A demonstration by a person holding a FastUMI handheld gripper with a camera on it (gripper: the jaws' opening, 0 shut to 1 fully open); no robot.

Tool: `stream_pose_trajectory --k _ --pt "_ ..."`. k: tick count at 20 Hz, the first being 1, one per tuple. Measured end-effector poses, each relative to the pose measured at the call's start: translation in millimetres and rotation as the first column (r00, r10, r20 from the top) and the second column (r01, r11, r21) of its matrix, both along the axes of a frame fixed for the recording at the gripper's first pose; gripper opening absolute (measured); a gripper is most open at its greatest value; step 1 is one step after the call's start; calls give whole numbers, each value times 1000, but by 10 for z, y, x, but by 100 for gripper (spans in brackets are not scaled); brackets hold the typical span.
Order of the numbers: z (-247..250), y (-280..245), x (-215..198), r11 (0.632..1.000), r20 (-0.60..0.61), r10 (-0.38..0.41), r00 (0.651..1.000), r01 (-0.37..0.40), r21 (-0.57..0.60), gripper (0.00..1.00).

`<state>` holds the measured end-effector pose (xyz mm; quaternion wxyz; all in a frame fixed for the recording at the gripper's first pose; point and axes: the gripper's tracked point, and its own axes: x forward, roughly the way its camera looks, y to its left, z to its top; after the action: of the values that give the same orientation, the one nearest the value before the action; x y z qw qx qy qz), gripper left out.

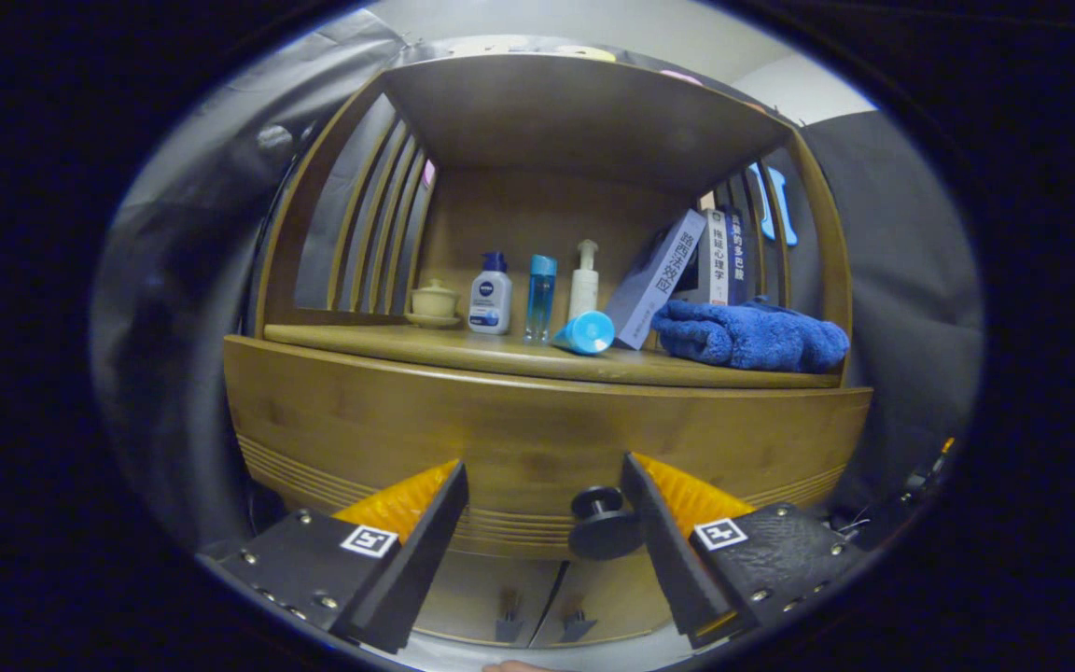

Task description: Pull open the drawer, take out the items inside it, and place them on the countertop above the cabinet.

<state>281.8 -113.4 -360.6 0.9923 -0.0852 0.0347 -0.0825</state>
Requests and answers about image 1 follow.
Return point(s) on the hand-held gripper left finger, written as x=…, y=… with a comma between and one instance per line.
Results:
x=425, y=560

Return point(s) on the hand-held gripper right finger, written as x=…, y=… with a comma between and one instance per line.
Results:
x=668, y=560

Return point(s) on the black drawer knob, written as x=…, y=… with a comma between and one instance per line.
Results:
x=603, y=523

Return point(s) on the wooden drawer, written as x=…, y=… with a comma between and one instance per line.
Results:
x=500, y=439

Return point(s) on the blue tube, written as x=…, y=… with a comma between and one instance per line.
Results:
x=586, y=333

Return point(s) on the wooden cabinet door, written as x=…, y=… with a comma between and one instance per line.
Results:
x=612, y=597
x=472, y=597

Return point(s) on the wooden countertop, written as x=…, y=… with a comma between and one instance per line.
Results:
x=500, y=350

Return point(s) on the wooden cabinet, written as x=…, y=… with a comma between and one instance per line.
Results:
x=584, y=112

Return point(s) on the blue towel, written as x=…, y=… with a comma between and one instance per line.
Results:
x=752, y=336

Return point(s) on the beige lidded teacup with saucer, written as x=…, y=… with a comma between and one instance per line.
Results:
x=433, y=303

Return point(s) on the white bottle with blue cap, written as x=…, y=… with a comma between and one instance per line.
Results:
x=491, y=299

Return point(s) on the black device with orange tip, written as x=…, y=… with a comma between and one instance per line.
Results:
x=929, y=471

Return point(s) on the lavender book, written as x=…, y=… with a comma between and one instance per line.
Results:
x=659, y=275

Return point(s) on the clear blue bottle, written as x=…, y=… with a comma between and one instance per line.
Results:
x=539, y=299

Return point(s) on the white pump bottle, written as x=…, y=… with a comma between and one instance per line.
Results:
x=583, y=285

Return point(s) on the white spine book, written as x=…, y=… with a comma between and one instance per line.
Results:
x=717, y=257

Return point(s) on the dark blue spine book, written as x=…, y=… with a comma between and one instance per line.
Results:
x=736, y=257

